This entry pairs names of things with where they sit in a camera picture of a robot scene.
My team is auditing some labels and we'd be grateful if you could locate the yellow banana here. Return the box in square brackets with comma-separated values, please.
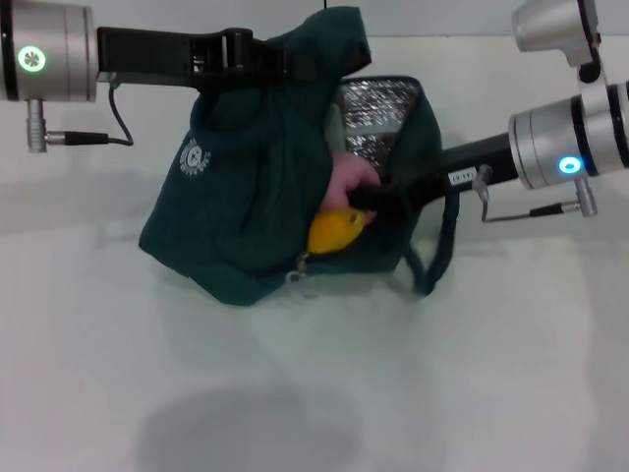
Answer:
[306, 206, 371, 257]

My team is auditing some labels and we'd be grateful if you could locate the dark left arm cable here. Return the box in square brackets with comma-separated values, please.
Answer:
[27, 81, 136, 154]

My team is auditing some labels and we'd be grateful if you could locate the dark teal insulated lunch bag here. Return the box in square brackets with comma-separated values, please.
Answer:
[138, 5, 462, 310]

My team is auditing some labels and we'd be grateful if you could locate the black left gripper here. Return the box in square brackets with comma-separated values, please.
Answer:
[95, 27, 321, 92]

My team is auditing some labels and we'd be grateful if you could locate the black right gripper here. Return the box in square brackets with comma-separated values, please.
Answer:
[347, 131, 518, 213]

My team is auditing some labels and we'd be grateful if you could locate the dark right arm cable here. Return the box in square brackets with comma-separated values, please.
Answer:
[471, 164, 581, 223]

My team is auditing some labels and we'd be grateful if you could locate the dark arm cable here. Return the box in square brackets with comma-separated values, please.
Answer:
[27, 81, 136, 154]
[471, 164, 581, 223]

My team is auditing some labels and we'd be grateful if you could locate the pink peach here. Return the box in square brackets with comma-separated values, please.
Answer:
[325, 150, 383, 225]

